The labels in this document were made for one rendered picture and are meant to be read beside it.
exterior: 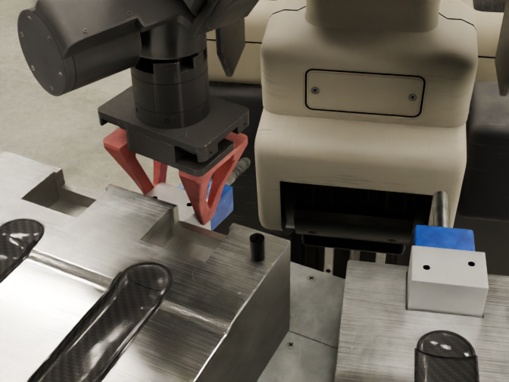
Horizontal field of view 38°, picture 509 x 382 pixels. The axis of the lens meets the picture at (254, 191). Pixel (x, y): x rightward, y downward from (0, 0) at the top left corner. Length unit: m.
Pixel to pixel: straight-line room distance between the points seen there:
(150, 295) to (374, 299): 0.16
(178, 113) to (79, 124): 1.86
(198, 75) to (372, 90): 0.28
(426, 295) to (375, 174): 0.29
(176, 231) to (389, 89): 0.31
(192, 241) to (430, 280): 0.18
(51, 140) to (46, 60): 1.85
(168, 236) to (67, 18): 0.19
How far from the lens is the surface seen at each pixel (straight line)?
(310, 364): 0.56
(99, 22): 0.47
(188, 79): 0.54
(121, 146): 0.59
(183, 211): 0.61
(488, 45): 1.05
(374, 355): 0.50
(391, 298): 0.53
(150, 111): 0.55
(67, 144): 2.31
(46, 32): 0.48
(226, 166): 0.60
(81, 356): 0.48
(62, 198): 0.62
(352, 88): 0.78
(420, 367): 0.50
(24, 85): 2.68
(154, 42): 0.52
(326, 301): 0.60
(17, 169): 0.62
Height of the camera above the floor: 1.23
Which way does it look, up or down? 37 degrees down
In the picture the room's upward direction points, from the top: 2 degrees counter-clockwise
